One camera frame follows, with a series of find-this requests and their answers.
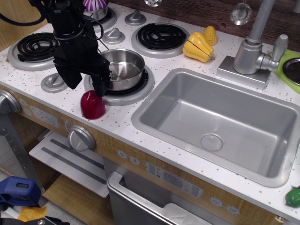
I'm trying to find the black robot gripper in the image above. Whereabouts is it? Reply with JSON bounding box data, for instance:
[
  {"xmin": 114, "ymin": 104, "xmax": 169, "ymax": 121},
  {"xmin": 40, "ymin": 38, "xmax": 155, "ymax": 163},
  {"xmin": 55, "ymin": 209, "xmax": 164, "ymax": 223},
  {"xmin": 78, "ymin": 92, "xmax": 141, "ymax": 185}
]
[{"xmin": 52, "ymin": 16, "xmax": 110, "ymax": 97}]

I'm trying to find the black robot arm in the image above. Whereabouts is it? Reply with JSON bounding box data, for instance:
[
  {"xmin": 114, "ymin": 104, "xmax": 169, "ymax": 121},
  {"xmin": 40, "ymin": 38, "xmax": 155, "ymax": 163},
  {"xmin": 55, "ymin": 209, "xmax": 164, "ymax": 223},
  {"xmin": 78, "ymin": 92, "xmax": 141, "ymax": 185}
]
[{"xmin": 30, "ymin": 0, "xmax": 111, "ymax": 97}]

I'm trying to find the grey stove knob front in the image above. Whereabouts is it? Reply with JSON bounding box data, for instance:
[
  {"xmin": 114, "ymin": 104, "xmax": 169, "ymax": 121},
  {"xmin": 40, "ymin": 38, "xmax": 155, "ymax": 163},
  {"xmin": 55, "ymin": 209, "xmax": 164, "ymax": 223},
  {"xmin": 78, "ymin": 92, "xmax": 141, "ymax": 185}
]
[{"xmin": 41, "ymin": 73, "xmax": 68, "ymax": 93}]

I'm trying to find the grey stove knob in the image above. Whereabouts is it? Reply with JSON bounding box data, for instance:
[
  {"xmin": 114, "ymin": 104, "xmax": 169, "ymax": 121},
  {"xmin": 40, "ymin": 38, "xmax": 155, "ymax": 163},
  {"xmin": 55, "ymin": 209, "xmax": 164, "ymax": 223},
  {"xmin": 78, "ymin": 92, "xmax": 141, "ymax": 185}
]
[
  {"xmin": 102, "ymin": 28, "xmax": 125, "ymax": 45},
  {"xmin": 41, "ymin": 73, "xmax": 68, "ymax": 93},
  {"xmin": 125, "ymin": 10, "xmax": 147, "ymax": 26}
]

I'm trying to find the small steel pan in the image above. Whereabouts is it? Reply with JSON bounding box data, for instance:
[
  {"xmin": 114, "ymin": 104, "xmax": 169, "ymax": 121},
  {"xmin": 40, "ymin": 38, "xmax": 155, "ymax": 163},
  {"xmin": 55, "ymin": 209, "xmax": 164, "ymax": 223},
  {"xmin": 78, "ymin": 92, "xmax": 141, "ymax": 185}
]
[{"xmin": 101, "ymin": 49, "xmax": 145, "ymax": 91}]

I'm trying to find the grey stove knob middle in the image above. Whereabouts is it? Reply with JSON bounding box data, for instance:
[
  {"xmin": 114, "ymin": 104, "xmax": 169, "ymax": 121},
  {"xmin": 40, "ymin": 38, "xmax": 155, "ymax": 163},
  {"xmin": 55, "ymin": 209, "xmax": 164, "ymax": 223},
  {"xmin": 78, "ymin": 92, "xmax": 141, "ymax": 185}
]
[{"xmin": 102, "ymin": 28, "xmax": 125, "ymax": 45}]

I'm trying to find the grey stove knob back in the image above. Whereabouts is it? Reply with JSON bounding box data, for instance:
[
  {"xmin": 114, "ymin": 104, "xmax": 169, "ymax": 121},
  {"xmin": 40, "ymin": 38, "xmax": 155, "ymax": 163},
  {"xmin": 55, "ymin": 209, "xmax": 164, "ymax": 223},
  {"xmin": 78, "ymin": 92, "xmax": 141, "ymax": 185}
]
[{"xmin": 125, "ymin": 10, "xmax": 147, "ymax": 26}]

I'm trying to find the silver oven knob centre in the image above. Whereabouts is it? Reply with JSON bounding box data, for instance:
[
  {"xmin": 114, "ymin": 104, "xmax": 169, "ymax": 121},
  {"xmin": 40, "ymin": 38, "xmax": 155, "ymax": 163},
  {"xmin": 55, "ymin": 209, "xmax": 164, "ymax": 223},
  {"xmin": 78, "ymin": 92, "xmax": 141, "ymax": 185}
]
[{"xmin": 67, "ymin": 125, "xmax": 96, "ymax": 152}]

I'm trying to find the silver oven knob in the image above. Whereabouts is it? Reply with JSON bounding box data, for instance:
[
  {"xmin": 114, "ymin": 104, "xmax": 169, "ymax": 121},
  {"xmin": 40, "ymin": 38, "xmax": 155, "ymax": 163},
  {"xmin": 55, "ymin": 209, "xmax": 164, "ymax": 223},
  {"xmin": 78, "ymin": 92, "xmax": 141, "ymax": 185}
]
[
  {"xmin": 0, "ymin": 90, "xmax": 21, "ymax": 114},
  {"xmin": 67, "ymin": 125, "xmax": 96, "ymax": 152}
]

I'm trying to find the black coil burner left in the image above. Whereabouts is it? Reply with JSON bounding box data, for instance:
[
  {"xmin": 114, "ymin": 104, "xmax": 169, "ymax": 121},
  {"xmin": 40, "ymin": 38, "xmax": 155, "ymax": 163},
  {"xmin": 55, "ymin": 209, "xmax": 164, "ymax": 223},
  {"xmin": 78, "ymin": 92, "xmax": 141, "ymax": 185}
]
[{"xmin": 17, "ymin": 32, "xmax": 59, "ymax": 62}]

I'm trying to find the black coil burner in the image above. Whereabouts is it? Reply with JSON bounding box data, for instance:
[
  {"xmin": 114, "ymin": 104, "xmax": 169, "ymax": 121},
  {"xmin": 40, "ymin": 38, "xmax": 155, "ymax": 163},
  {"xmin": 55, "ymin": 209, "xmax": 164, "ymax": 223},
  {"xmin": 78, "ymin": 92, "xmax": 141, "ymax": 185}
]
[
  {"xmin": 137, "ymin": 23, "xmax": 187, "ymax": 50},
  {"xmin": 17, "ymin": 32, "xmax": 59, "ymax": 62}
]

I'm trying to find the steel pot back left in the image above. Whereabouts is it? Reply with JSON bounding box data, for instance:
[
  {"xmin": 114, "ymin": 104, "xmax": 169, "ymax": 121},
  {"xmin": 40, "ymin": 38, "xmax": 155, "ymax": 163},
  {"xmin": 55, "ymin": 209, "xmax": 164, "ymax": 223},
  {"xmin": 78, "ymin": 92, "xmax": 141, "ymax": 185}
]
[{"xmin": 83, "ymin": 6, "xmax": 108, "ymax": 21}]

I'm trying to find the purple striped toy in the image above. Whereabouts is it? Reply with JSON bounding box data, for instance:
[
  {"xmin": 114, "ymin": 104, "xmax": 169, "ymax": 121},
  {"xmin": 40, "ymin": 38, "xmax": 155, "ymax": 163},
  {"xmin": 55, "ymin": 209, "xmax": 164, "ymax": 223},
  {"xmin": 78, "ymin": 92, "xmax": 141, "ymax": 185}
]
[{"xmin": 83, "ymin": 0, "xmax": 108, "ymax": 12}]

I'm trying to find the black coil burner back right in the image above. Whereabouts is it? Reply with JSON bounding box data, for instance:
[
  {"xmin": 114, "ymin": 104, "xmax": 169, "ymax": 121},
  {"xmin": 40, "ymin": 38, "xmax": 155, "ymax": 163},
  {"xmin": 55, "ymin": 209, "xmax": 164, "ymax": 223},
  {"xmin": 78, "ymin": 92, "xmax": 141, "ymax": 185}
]
[{"xmin": 137, "ymin": 23, "xmax": 187, "ymax": 50}]

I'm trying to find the silver oven knob left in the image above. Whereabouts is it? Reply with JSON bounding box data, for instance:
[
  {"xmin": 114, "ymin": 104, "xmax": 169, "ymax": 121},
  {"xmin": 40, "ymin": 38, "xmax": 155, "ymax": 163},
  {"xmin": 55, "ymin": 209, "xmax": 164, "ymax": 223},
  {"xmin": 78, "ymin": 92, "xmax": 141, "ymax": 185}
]
[{"xmin": 0, "ymin": 90, "xmax": 21, "ymax": 114}]

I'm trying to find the white oven shelf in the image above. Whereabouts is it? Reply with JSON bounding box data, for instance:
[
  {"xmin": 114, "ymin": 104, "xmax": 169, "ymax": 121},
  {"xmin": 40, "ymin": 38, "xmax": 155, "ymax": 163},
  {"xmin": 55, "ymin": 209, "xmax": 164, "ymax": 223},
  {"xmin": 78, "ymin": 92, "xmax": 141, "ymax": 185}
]
[{"xmin": 29, "ymin": 131, "xmax": 108, "ymax": 198}]

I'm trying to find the hanging clear utensil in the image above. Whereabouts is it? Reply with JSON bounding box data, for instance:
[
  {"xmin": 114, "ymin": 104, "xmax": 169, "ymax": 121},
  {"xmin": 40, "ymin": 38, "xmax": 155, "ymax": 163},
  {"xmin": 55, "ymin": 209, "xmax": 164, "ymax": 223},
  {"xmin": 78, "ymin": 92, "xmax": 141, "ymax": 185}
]
[{"xmin": 144, "ymin": 0, "xmax": 163, "ymax": 7}]

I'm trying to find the yellow toy bell pepper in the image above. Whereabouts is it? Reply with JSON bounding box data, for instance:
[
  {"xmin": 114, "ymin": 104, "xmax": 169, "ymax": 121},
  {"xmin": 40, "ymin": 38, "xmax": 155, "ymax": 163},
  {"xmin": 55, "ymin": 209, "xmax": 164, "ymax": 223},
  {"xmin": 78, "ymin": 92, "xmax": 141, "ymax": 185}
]
[{"xmin": 182, "ymin": 32, "xmax": 214, "ymax": 62}]

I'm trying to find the silver dishwasher door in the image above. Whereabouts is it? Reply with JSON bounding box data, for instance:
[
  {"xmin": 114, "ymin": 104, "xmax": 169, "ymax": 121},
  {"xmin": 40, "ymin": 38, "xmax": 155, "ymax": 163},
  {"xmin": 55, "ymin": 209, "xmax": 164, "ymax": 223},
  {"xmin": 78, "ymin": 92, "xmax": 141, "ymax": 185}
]
[{"xmin": 107, "ymin": 171, "xmax": 226, "ymax": 225}]

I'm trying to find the blue clamp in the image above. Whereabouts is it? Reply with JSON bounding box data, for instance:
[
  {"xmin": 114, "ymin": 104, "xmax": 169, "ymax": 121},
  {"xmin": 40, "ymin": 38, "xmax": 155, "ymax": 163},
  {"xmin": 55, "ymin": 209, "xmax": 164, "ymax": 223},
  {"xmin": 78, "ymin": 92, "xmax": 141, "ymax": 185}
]
[{"xmin": 0, "ymin": 176, "xmax": 42, "ymax": 207}]

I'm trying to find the yellow toy corn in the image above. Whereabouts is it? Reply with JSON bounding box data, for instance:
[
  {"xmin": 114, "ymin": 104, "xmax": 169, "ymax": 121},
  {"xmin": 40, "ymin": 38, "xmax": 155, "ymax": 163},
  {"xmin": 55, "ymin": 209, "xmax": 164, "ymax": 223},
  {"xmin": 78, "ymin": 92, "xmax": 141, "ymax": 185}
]
[{"xmin": 203, "ymin": 26, "xmax": 218, "ymax": 46}]

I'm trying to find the yellow cloth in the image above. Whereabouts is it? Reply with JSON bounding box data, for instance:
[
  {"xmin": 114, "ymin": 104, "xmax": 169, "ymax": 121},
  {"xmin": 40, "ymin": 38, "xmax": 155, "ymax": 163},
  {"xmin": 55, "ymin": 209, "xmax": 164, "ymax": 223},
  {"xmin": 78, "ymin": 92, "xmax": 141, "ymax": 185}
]
[{"xmin": 17, "ymin": 206, "xmax": 48, "ymax": 222}]

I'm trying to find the silver toy faucet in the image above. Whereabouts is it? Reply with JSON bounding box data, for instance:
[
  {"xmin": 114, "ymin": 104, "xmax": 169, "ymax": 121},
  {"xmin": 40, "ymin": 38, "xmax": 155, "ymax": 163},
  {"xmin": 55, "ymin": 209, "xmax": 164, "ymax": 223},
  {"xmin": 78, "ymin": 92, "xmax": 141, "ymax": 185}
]
[{"xmin": 217, "ymin": 0, "xmax": 289, "ymax": 90}]

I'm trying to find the hanging clear ladle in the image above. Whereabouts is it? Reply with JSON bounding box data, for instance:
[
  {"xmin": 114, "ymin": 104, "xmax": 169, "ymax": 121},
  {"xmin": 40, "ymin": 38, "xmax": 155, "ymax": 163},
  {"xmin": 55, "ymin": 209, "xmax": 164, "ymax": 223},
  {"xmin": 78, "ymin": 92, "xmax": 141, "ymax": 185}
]
[{"xmin": 230, "ymin": 0, "xmax": 252, "ymax": 26}]

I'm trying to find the grey toy sink basin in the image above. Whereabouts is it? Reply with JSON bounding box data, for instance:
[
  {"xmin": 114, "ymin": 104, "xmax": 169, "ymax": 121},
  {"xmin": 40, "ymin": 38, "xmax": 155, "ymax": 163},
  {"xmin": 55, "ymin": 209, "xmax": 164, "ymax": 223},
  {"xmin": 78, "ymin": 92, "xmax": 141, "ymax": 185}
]
[{"xmin": 132, "ymin": 68, "xmax": 300, "ymax": 188}]

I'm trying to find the green plate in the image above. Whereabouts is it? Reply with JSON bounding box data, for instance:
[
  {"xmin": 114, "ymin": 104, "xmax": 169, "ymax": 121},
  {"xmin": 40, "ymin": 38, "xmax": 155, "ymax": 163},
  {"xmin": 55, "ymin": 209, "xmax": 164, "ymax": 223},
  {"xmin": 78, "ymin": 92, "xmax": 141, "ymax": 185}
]
[{"xmin": 274, "ymin": 50, "xmax": 300, "ymax": 94}]

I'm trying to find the dark metal bowl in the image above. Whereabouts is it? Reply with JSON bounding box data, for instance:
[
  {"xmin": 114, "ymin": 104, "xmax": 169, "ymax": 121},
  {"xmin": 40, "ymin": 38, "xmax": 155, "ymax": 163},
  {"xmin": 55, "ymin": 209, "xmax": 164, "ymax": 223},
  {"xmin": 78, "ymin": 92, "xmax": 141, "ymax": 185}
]
[{"xmin": 282, "ymin": 57, "xmax": 300, "ymax": 86}]

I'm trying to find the green toy vegetable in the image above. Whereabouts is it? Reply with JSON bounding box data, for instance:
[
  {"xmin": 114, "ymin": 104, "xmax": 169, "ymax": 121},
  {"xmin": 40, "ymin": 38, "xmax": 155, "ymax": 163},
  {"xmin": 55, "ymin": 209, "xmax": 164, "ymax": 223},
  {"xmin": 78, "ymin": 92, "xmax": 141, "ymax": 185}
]
[{"xmin": 285, "ymin": 186, "xmax": 300, "ymax": 208}]

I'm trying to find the black cable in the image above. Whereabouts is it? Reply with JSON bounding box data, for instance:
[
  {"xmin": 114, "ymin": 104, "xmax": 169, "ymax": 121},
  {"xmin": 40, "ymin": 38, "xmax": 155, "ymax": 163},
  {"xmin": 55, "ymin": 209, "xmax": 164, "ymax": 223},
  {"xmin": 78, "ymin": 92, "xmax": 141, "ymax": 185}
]
[{"xmin": 0, "ymin": 0, "xmax": 50, "ymax": 27}]

